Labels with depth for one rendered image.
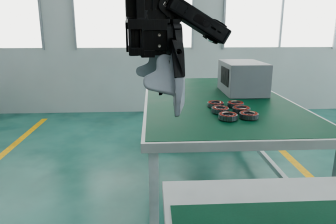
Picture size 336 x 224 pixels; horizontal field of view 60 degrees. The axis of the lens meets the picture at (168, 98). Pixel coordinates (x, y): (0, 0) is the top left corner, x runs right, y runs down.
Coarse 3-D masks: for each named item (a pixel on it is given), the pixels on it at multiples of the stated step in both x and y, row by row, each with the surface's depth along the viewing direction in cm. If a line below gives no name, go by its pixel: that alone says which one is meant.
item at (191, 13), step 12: (168, 0) 44; (180, 0) 43; (180, 12) 44; (192, 12) 44; (192, 24) 45; (204, 24) 45; (216, 24) 45; (204, 36) 47; (216, 36) 46; (228, 36) 47
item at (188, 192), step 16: (176, 192) 96; (192, 192) 96; (208, 192) 96; (224, 192) 96; (240, 192) 96; (256, 192) 96; (272, 192) 96; (288, 192) 96; (304, 192) 96; (320, 192) 96
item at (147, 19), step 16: (128, 0) 44; (144, 0) 43; (160, 0) 43; (128, 16) 44; (144, 16) 43; (160, 16) 44; (176, 16) 44; (128, 32) 42; (144, 32) 43; (160, 32) 43; (128, 48) 42; (144, 48) 43; (160, 48) 44
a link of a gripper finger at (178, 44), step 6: (174, 30) 42; (180, 30) 43; (174, 36) 43; (180, 36) 42; (174, 42) 42; (180, 42) 42; (174, 48) 41; (180, 48) 41; (174, 54) 42; (180, 54) 41; (174, 60) 42; (180, 60) 41; (174, 66) 42; (180, 66) 41; (174, 72) 41; (180, 72) 41
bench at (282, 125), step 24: (168, 96) 231; (192, 96) 231; (216, 96) 231; (144, 120) 172; (168, 120) 171; (192, 120) 171; (216, 120) 171; (240, 120) 171; (264, 120) 171; (288, 120) 171; (312, 120) 171; (144, 144) 138; (168, 144) 138; (192, 144) 139; (216, 144) 140; (240, 144) 140; (264, 144) 141; (288, 144) 142; (312, 144) 142
